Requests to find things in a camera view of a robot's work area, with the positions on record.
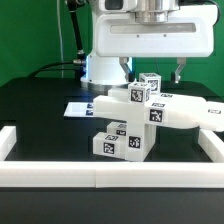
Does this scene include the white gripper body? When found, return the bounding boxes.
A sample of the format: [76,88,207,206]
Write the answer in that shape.
[93,5,218,58]

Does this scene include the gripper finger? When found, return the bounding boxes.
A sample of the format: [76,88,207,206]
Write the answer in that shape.
[171,57,186,83]
[119,57,134,82]

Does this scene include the white tagged cube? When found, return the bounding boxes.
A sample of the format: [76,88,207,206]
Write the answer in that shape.
[128,82,151,104]
[139,73,161,94]

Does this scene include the white chair back frame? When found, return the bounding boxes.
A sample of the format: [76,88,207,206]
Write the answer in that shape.
[93,93,224,132]

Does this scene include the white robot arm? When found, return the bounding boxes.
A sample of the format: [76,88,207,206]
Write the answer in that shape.
[65,0,220,86]

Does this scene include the white marker sheet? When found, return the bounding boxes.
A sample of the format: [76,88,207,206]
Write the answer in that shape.
[64,102,93,117]

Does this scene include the white U-shaped barrier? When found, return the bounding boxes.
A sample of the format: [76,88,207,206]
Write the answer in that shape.
[0,126,224,188]

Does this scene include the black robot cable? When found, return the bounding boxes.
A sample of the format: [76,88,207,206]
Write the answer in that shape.
[27,0,88,80]

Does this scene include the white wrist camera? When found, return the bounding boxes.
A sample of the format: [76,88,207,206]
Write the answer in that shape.
[98,0,137,13]

